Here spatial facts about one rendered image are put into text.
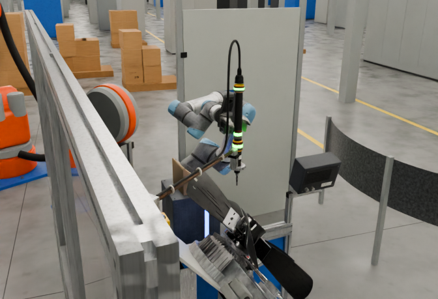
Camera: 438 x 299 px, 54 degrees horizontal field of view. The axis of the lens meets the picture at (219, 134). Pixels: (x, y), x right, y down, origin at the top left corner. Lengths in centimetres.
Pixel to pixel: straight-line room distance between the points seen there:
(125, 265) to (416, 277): 371
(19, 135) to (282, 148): 305
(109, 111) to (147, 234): 84
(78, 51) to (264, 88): 751
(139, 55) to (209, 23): 578
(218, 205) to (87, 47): 931
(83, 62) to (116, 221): 1067
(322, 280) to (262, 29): 212
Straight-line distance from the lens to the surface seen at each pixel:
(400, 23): 1249
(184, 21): 354
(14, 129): 550
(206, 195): 183
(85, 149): 47
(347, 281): 372
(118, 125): 112
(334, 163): 259
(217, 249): 185
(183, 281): 181
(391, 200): 366
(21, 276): 393
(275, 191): 441
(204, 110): 201
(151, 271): 30
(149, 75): 943
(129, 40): 925
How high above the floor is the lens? 221
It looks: 20 degrees down
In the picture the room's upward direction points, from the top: straight up
